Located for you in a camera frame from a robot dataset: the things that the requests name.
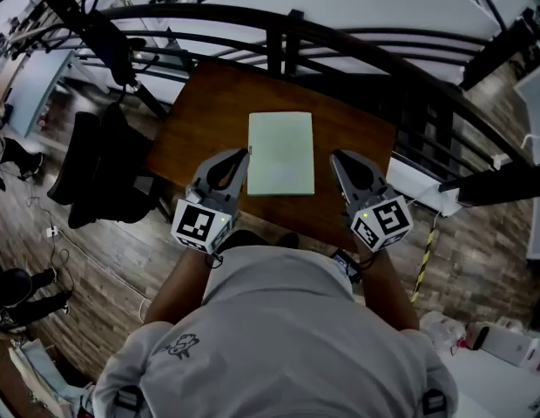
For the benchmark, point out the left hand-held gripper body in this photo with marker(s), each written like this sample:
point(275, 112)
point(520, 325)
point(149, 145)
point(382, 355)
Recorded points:
point(196, 227)

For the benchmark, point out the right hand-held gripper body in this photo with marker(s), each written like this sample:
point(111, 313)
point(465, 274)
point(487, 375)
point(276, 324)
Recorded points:
point(389, 220)

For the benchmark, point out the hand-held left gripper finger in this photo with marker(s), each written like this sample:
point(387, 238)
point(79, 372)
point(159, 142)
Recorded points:
point(243, 168)
point(209, 168)

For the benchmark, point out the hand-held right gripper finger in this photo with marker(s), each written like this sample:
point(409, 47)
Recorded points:
point(370, 166)
point(342, 177)

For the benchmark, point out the pale green box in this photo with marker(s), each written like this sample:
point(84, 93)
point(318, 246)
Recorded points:
point(281, 155)

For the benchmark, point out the person's left forearm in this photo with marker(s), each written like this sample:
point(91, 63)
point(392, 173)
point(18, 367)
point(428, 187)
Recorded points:
point(178, 290)

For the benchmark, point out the person's right forearm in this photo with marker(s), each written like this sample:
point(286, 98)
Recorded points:
point(389, 294)

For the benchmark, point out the white ledge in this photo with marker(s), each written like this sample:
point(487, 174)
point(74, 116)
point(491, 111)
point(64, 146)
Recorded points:
point(422, 190)

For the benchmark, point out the person's black trousers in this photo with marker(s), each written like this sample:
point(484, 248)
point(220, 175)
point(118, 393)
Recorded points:
point(244, 240)

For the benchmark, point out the yellow black striped strip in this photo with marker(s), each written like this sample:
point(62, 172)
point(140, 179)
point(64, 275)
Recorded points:
point(424, 264)

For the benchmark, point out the black waist device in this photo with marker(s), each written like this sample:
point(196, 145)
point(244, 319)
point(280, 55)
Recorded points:
point(346, 266)

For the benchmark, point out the black office chair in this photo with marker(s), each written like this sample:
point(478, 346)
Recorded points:
point(100, 168)

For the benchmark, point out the black metal railing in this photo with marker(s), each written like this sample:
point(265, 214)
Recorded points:
point(383, 55)

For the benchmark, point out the clear plastic bag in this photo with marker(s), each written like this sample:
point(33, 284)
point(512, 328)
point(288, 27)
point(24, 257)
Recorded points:
point(442, 331)

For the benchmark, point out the person's grey shirt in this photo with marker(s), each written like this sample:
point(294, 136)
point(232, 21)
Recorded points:
point(274, 333)

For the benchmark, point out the white power strip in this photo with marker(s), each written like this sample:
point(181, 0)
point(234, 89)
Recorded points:
point(52, 231)

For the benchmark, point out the white cabinet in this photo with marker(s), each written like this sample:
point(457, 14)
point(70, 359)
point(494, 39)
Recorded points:
point(539, 229)

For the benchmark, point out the black hanging bag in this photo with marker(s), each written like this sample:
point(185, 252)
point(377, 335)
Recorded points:
point(113, 50)

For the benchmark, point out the white cardboard box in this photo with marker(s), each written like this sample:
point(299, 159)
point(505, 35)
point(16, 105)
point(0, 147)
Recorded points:
point(509, 346)

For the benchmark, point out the white table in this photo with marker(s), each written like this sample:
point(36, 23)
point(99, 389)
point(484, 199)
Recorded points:
point(492, 386)

